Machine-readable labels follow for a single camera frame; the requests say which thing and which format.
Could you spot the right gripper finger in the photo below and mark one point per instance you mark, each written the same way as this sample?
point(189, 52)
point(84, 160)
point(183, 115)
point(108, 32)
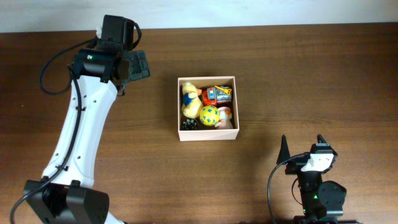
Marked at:
point(284, 153)
point(320, 139)

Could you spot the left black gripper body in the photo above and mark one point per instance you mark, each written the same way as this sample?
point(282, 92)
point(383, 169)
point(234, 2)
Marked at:
point(138, 69)

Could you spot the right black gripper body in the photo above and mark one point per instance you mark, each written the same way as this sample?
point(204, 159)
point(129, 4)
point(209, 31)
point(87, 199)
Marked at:
point(296, 167)

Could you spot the yellow plush duck blue scarf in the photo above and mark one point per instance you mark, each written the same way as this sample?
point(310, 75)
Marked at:
point(191, 103)

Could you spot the white pink toy duck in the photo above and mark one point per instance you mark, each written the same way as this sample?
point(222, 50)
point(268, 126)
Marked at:
point(225, 118)

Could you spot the black round cap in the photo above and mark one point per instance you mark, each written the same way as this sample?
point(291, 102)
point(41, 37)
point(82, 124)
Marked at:
point(190, 124)

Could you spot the yellow ball blue letters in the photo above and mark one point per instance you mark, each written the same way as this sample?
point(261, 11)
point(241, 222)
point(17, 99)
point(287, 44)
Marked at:
point(209, 115)

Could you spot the red grey toy truck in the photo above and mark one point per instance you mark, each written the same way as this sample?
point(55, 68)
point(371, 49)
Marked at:
point(217, 96)

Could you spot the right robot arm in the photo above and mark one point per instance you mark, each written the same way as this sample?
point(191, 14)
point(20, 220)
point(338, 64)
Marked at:
point(322, 201)

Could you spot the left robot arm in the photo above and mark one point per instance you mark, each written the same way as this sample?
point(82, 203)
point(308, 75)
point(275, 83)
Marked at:
point(99, 73)

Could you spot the pink cardboard box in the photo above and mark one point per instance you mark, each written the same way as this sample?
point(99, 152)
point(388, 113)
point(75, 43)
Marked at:
point(208, 134)

